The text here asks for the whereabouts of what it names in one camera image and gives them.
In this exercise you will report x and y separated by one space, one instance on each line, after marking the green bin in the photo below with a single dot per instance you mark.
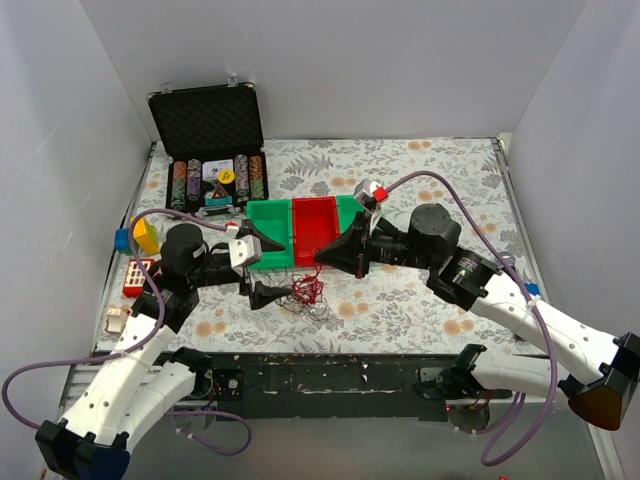
274 219
347 207

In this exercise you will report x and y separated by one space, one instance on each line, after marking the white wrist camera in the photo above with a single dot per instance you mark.
244 252
371 195

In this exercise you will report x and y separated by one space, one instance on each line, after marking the right green bin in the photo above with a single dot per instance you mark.
347 207

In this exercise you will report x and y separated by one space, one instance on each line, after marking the red window toy brick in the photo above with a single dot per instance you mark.
134 280

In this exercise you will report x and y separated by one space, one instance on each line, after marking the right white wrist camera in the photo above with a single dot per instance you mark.
371 195

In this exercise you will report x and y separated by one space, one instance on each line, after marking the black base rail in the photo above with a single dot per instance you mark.
321 386

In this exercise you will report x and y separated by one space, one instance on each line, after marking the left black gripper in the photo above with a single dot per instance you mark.
245 279

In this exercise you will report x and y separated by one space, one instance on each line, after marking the small blue block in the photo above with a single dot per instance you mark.
533 289

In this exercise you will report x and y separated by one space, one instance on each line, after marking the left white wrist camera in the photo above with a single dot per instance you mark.
244 252

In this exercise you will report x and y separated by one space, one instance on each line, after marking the blue toy brick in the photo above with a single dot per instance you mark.
121 241

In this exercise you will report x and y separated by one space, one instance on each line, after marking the left green bin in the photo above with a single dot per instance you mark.
274 219

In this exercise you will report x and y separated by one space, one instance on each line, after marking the floral table mat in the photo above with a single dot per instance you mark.
390 310

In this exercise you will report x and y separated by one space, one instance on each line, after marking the small red white toy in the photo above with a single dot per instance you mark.
116 318

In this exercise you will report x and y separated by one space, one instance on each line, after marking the aluminium frame rail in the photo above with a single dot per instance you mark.
78 379

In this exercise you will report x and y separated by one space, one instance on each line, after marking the red bin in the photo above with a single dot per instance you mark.
315 226

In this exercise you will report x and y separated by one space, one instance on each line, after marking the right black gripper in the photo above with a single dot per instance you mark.
361 248

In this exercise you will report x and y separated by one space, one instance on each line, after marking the black poker chip case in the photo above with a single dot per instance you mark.
213 137

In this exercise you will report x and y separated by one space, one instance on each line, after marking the yellow toy brick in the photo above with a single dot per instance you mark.
145 237

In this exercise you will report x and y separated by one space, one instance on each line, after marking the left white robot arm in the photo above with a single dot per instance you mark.
96 436

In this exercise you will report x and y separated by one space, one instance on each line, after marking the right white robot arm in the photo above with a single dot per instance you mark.
595 373

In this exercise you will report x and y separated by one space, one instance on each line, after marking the black microphone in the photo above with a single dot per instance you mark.
511 260

